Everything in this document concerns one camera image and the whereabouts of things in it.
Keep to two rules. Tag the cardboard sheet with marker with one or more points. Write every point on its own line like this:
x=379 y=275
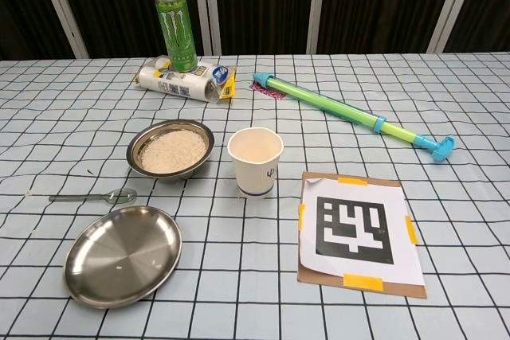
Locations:
x=354 y=232

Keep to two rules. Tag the green energy drink can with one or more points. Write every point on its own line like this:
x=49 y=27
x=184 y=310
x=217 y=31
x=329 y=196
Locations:
x=178 y=33

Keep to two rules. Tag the green blue water pump toy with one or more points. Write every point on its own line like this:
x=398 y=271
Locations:
x=350 y=111

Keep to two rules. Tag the white rice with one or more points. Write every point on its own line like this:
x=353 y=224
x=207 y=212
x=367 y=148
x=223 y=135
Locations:
x=172 y=151

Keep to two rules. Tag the checkered tablecloth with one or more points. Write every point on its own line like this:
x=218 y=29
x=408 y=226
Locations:
x=255 y=308

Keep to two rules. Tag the white paper cup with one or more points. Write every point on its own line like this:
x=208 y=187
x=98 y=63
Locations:
x=255 y=173

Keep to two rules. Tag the clear plastic spoon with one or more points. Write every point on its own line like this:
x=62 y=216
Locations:
x=119 y=196

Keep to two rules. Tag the white plastic wrapped package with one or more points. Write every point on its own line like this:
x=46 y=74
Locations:
x=191 y=83

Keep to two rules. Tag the steel bowl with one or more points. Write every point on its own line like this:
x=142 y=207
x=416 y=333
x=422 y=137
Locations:
x=137 y=155

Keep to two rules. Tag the pink glitter patch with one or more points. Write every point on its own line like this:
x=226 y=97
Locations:
x=275 y=92

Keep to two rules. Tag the steel plate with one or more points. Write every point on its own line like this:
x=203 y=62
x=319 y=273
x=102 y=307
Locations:
x=123 y=256

